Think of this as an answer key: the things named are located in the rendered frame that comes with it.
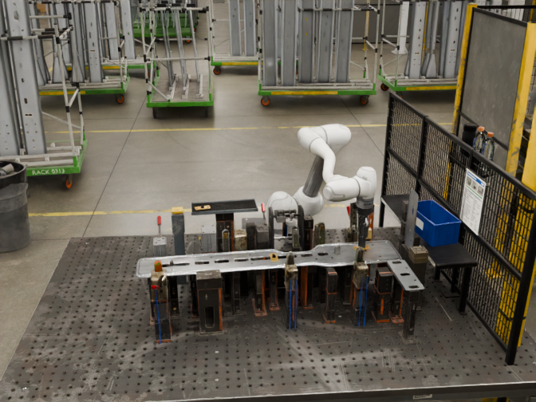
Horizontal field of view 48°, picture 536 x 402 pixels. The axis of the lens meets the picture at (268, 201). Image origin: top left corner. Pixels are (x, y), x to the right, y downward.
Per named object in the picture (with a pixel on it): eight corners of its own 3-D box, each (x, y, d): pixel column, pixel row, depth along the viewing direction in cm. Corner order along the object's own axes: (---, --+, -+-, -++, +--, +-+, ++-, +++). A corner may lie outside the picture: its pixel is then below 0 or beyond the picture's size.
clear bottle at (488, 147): (482, 172, 309) (487, 135, 301) (476, 167, 315) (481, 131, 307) (494, 171, 310) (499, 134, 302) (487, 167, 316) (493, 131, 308)
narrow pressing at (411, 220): (411, 254, 319) (417, 195, 305) (403, 243, 329) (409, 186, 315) (412, 254, 319) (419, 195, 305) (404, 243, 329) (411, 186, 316)
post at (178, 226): (175, 284, 347) (170, 215, 329) (175, 277, 354) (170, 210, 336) (188, 283, 348) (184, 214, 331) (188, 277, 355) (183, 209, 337)
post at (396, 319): (393, 324, 312) (398, 275, 301) (386, 311, 322) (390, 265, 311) (404, 322, 313) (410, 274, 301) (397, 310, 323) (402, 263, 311)
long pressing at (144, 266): (135, 281, 295) (134, 278, 295) (137, 259, 316) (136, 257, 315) (403, 261, 314) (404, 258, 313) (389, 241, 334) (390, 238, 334)
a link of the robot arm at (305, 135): (309, 136, 335) (330, 133, 341) (293, 124, 349) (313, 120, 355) (307, 157, 342) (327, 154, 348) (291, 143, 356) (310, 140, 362)
